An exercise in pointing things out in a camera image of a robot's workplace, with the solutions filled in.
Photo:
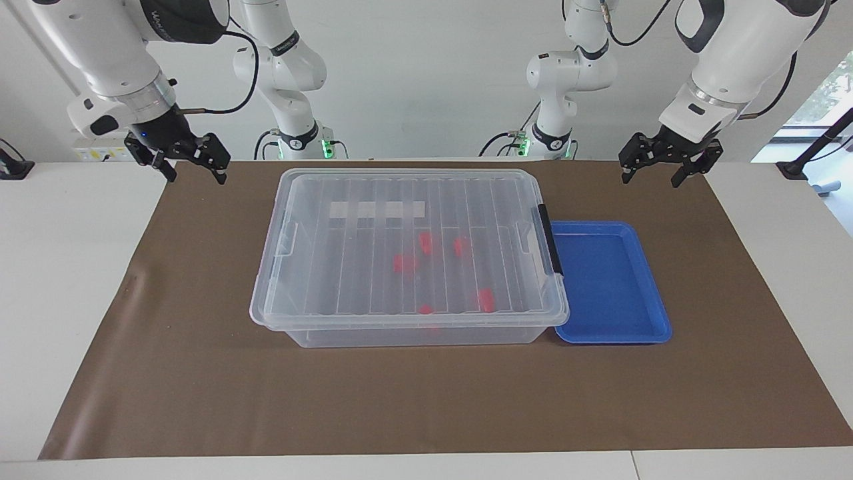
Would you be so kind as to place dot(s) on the red block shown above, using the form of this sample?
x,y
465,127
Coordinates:
x,y
486,300
425,310
425,241
460,246
404,263

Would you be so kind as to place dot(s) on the black angled stand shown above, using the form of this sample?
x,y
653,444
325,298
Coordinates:
x,y
816,143

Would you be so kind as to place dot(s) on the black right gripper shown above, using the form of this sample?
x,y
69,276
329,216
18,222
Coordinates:
x,y
163,133

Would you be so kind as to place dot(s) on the clear plastic storage box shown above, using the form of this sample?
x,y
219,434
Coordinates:
x,y
400,337

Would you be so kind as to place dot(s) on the black bracket foot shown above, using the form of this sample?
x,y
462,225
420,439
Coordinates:
x,y
13,166

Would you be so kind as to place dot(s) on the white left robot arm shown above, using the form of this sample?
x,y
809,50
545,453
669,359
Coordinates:
x,y
733,60

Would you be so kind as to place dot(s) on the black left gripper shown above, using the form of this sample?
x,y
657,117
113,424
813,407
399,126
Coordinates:
x,y
676,150

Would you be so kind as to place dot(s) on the black box latch strip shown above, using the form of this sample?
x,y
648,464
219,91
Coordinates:
x,y
550,240

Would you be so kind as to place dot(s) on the brown paper table mat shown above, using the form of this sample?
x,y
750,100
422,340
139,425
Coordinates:
x,y
200,373

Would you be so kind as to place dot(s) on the clear ribbed plastic lid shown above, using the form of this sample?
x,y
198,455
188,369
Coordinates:
x,y
373,286

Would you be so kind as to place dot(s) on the blue plastic tray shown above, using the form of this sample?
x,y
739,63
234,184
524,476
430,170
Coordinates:
x,y
606,286

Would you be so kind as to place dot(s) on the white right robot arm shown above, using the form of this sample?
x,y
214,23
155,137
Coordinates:
x,y
100,53

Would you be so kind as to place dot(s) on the glass window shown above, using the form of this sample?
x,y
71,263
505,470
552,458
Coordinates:
x,y
823,100

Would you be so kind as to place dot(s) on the white wall power socket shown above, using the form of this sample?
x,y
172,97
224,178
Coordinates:
x,y
100,152

